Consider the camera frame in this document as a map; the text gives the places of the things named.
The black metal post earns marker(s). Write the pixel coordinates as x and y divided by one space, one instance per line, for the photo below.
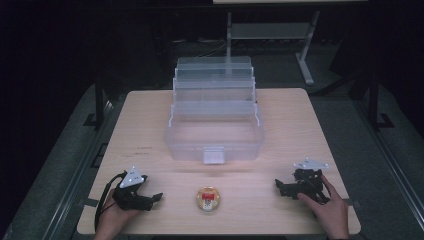
99 100
375 103

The grey metal stand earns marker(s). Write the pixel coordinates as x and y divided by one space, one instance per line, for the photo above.
271 43

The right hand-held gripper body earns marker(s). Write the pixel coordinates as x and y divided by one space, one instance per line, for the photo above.
308 180

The clear plastic tiered storage box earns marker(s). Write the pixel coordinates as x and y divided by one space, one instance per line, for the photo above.
214 115

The person's right hand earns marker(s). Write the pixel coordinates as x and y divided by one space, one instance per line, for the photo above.
328 210

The round yellow red toy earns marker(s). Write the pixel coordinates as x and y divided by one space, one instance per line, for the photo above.
208 199

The person's left hand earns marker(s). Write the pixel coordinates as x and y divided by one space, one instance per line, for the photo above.
113 218

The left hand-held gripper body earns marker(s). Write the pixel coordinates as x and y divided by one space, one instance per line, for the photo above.
131 195

